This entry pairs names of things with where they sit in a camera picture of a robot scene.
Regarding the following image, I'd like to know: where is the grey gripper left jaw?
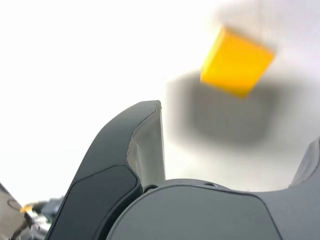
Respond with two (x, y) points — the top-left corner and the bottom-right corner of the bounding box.
(46, 99), (168, 240)

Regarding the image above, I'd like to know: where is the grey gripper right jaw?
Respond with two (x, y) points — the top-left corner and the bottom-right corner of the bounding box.
(106, 135), (320, 240)

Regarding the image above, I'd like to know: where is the yellow cube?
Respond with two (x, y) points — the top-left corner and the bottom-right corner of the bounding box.
(199, 24), (276, 101)

